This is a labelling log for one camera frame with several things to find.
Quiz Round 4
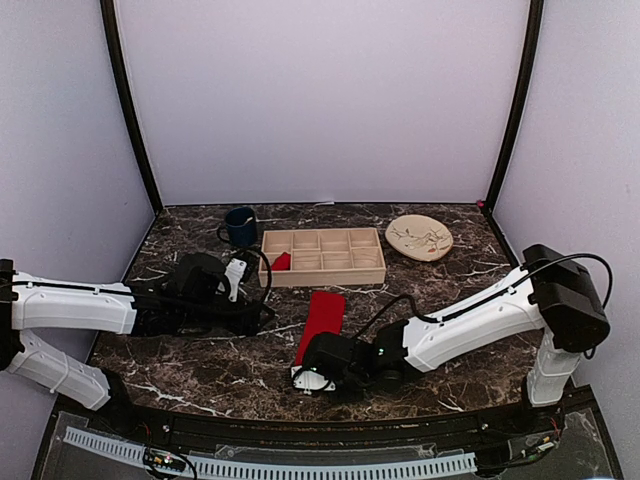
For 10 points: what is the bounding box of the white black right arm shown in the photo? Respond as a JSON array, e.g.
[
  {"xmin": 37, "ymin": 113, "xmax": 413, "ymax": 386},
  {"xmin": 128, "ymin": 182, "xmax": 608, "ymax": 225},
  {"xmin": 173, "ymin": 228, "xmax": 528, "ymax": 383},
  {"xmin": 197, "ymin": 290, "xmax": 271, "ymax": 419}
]
[{"xmin": 291, "ymin": 244, "xmax": 611, "ymax": 434}]

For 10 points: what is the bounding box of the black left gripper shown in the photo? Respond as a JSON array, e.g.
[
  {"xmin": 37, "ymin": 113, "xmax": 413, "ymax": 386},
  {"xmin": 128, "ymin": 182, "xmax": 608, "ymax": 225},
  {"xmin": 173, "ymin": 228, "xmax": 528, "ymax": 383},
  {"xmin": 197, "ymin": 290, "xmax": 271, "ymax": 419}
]
[{"xmin": 180, "ymin": 293, "xmax": 274, "ymax": 336}]

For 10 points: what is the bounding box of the black left corner post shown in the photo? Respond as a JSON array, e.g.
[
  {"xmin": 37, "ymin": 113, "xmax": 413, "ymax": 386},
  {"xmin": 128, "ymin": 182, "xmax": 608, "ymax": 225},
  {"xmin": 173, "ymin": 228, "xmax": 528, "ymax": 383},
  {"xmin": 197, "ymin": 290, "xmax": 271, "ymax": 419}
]
[{"xmin": 99, "ymin": 0, "xmax": 164, "ymax": 216}]

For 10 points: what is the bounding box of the white slotted cable duct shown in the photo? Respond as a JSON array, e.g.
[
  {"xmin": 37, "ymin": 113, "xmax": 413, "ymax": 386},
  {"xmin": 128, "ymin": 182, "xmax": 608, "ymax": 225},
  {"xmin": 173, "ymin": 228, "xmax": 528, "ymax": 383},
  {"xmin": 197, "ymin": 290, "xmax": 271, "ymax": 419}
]
[{"xmin": 63, "ymin": 427, "xmax": 478, "ymax": 479}]

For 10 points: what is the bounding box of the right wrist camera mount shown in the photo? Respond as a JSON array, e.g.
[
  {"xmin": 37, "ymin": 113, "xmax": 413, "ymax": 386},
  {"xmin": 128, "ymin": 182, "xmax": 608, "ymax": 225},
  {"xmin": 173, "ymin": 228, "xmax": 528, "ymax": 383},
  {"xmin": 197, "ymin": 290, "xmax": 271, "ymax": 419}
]
[{"xmin": 291, "ymin": 365, "xmax": 336, "ymax": 395}]

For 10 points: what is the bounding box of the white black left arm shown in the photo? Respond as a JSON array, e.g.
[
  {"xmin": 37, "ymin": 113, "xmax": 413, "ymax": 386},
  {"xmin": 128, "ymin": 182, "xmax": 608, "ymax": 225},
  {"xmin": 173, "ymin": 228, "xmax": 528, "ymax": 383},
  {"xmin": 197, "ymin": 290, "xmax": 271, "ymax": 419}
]
[{"xmin": 1, "ymin": 253, "xmax": 275, "ymax": 436}]

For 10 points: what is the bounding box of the plain red sock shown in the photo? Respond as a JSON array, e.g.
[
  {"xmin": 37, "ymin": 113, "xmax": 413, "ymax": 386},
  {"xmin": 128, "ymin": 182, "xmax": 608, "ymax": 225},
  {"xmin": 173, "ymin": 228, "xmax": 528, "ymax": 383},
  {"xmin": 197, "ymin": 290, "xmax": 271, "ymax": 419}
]
[{"xmin": 271, "ymin": 252, "xmax": 292, "ymax": 272}]

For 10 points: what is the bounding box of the round beige decorated plate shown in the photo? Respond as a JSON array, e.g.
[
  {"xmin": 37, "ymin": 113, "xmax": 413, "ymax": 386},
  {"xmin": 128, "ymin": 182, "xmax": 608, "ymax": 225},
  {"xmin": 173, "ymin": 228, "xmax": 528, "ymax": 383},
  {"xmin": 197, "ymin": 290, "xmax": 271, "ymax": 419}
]
[{"xmin": 385, "ymin": 214, "xmax": 454, "ymax": 262}]

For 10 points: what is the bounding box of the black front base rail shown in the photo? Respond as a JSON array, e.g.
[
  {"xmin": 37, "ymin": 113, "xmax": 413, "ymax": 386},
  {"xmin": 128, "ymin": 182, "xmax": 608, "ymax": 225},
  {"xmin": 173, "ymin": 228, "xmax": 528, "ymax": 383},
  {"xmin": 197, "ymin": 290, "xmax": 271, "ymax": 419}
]
[{"xmin": 54, "ymin": 387, "xmax": 601, "ymax": 454}]

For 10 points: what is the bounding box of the black corner post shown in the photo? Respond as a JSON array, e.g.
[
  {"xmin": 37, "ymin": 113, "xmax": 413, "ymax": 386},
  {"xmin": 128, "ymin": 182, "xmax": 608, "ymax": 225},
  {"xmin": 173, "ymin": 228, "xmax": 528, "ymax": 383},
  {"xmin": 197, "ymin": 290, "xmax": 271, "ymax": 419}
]
[
  {"xmin": 483, "ymin": 0, "xmax": 545, "ymax": 217},
  {"xmin": 99, "ymin": 0, "xmax": 164, "ymax": 216}
]

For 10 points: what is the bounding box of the red santa sock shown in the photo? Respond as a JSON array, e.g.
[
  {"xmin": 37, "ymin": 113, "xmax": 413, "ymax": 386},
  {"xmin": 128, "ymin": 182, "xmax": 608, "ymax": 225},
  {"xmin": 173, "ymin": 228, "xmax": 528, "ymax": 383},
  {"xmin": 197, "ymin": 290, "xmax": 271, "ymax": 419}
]
[{"xmin": 293, "ymin": 291, "xmax": 346, "ymax": 366}]

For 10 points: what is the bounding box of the black right corner post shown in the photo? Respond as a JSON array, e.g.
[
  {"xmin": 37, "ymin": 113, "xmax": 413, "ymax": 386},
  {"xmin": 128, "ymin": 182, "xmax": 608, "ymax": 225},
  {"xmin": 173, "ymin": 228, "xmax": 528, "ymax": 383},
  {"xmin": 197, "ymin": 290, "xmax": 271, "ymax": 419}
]
[{"xmin": 483, "ymin": 0, "xmax": 545, "ymax": 217}]

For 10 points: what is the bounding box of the wooden compartment tray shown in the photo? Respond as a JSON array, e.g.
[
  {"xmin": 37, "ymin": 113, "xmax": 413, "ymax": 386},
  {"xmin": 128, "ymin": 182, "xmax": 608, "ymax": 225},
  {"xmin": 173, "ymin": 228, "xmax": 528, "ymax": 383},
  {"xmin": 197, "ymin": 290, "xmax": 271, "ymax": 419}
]
[{"xmin": 258, "ymin": 228, "xmax": 386, "ymax": 287}]

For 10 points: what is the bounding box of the dark blue mug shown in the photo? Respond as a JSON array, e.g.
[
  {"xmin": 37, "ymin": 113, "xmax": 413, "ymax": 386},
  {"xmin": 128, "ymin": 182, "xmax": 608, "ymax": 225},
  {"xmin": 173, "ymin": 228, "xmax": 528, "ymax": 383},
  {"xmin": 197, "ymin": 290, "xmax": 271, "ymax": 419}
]
[{"xmin": 216, "ymin": 206, "xmax": 258, "ymax": 248}]

